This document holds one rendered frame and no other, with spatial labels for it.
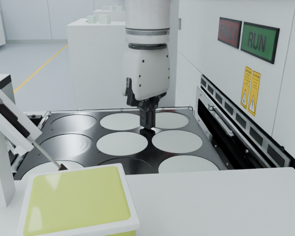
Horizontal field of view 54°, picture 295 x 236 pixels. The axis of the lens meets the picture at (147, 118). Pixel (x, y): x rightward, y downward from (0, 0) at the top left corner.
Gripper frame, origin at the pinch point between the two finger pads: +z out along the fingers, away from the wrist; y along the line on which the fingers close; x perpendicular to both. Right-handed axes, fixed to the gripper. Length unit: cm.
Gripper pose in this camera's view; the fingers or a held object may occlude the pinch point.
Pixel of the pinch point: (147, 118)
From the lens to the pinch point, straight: 62.1
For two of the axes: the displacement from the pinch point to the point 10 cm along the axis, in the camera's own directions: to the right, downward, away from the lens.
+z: 0.0, 9.2, 3.8
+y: -7.0, 2.7, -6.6
